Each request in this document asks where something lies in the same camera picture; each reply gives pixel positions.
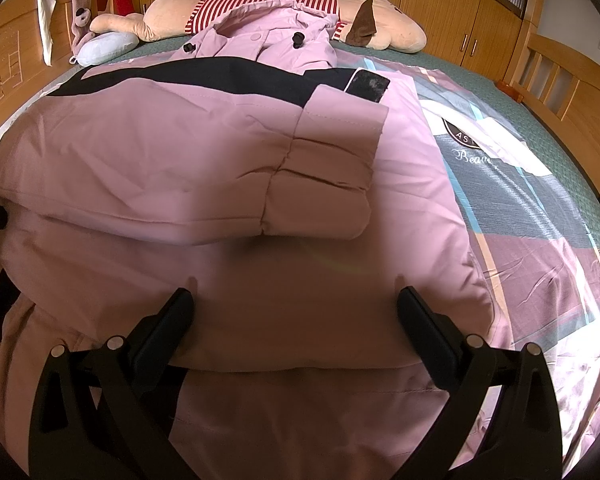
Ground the small pink plush toy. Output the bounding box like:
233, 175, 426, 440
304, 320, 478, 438
70, 7, 94, 63

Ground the wooden bed side board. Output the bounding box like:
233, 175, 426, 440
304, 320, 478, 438
0, 0, 111, 151

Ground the large plush dog striped shirt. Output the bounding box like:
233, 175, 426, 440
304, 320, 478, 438
89, 0, 427, 53

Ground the light purple neck pillow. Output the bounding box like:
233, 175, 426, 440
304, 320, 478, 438
76, 31, 138, 67

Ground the plaid bed sheet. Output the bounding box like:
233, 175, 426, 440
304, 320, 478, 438
0, 52, 600, 480

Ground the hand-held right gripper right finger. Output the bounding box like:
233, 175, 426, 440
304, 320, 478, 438
396, 286, 564, 480

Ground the white hanging cloth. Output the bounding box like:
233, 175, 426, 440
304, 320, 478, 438
34, 0, 67, 66

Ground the wooden slatted bed frame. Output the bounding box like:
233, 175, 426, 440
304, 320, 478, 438
510, 30, 600, 201

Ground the pink hooded coat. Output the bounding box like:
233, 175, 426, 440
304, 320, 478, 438
0, 2, 496, 480

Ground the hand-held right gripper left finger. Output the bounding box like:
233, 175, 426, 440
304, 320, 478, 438
27, 287, 196, 480

